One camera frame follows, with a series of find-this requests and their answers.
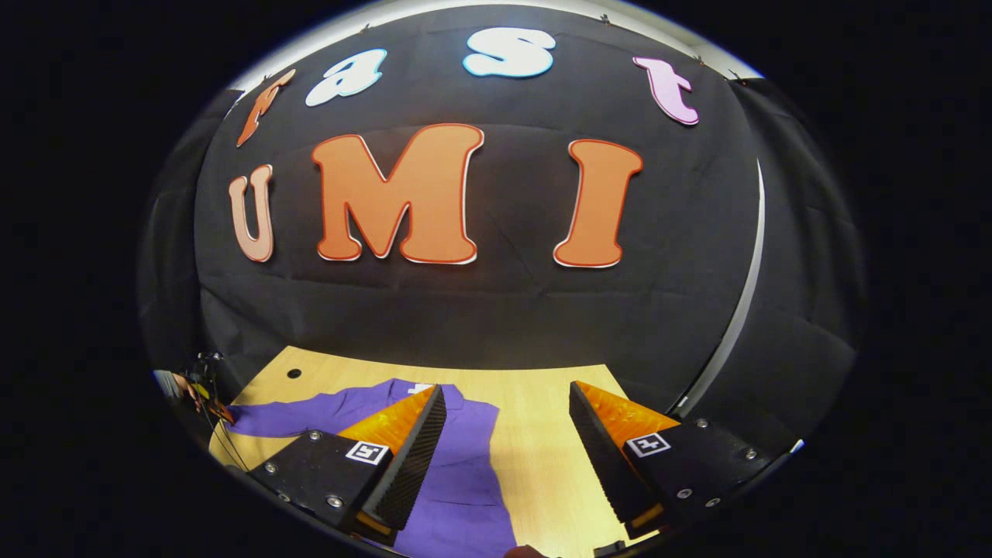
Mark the white vertical pole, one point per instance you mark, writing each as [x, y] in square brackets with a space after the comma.
[746, 306]

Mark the purple shirt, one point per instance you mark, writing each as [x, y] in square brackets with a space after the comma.
[465, 480]

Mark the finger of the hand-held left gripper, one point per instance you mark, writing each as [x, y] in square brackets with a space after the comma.
[221, 411]

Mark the black side cloth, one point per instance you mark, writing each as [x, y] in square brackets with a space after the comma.
[806, 294]
[174, 256]

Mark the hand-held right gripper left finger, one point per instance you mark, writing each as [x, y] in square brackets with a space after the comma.
[415, 465]

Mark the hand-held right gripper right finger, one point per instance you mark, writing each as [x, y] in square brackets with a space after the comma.
[604, 465]

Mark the black backdrop cloth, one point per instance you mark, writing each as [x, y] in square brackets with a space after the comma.
[504, 310]

